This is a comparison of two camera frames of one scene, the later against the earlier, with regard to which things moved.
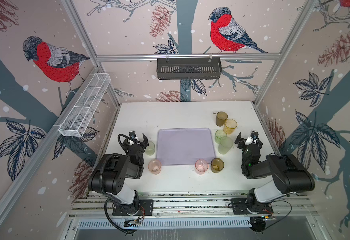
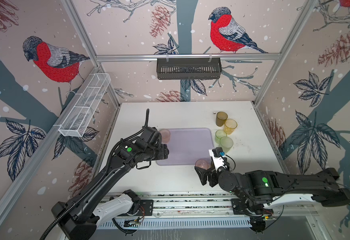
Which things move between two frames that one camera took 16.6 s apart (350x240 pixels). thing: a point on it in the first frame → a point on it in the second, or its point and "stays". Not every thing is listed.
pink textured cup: x=154 y=166 → x=166 y=135
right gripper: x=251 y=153 → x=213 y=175
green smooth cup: x=219 y=134 stays
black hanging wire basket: x=188 y=69 stays
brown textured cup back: x=221 y=116 stays
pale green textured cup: x=225 y=145 stays
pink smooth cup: x=201 y=166 stays
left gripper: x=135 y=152 → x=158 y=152
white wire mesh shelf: x=79 y=115 stays
